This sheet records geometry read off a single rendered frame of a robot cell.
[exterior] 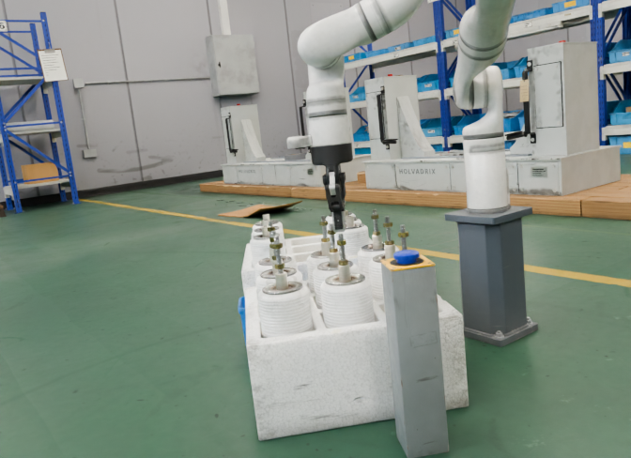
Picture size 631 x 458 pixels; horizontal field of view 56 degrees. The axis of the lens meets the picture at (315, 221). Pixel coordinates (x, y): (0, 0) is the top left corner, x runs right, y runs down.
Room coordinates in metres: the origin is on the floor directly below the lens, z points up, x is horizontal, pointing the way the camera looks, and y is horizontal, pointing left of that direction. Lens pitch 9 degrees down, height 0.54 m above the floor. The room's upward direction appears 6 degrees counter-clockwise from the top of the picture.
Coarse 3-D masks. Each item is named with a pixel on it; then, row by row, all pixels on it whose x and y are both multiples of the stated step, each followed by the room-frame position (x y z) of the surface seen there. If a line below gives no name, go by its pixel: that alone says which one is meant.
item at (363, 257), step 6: (360, 252) 1.30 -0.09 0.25; (366, 252) 1.28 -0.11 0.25; (372, 252) 1.27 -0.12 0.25; (378, 252) 1.27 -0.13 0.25; (384, 252) 1.27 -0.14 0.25; (360, 258) 1.29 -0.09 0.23; (366, 258) 1.28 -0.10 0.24; (372, 258) 1.27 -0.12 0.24; (360, 264) 1.30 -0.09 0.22; (366, 264) 1.28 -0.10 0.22; (360, 270) 1.31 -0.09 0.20; (366, 270) 1.28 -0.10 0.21; (366, 276) 1.28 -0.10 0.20
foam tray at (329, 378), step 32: (256, 288) 1.34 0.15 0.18; (256, 320) 1.10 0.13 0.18; (320, 320) 1.06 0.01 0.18; (384, 320) 1.02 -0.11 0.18; (448, 320) 1.01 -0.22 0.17; (256, 352) 0.97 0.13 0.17; (288, 352) 0.98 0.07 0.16; (320, 352) 0.98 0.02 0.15; (352, 352) 0.99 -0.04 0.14; (384, 352) 0.99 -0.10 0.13; (448, 352) 1.01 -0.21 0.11; (256, 384) 0.97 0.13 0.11; (288, 384) 0.97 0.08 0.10; (320, 384) 0.98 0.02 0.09; (352, 384) 0.99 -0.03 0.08; (384, 384) 0.99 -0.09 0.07; (448, 384) 1.01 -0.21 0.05; (256, 416) 0.97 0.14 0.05; (288, 416) 0.97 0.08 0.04; (320, 416) 0.98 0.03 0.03; (352, 416) 0.99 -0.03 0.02; (384, 416) 0.99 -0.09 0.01
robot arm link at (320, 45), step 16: (336, 16) 1.03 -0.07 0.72; (352, 16) 1.02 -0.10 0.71; (304, 32) 1.03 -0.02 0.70; (320, 32) 1.02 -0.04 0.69; (336, 32) 1.02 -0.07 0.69; (352, 32) 1.02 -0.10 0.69; (368, 32) 1.02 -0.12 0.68; (304, 48) 1.02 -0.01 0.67; (320, 48) 1.02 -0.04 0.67; (336, 48) 1.02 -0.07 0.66; (352, 48) 1.03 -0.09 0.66; (320, 64) 1.03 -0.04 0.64
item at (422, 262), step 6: (420, 258) 0.91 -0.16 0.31; (426, 258) 0.91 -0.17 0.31; (384, 264) 0.90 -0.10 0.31; (390, 264) 0.90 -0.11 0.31; (396, 264) 0.89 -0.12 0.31; (402, 264) 0.89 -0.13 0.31; (408, 264) 0.88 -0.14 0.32; (414, 264) 0.88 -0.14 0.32; (420, 264) 0.88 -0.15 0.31; (426, 264) 0.87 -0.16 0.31; (432, 264) 0.87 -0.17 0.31; (396, 270) 0.87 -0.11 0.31
